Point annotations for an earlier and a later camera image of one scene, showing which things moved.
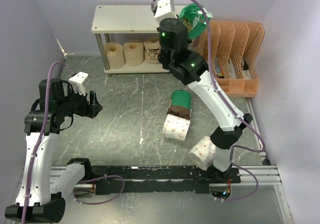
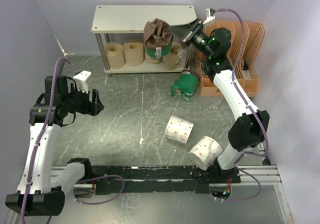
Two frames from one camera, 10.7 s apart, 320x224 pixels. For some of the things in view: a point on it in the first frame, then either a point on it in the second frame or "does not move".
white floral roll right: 203,153 does not move
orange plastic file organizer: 234,46 does not move
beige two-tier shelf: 124,19 does not move
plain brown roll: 115,55 does not move
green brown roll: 180,103 → 157,38
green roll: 194,19 → 185,84
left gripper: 90,110 does not move
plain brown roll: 134,53 does not move
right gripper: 188,40 → 187,31
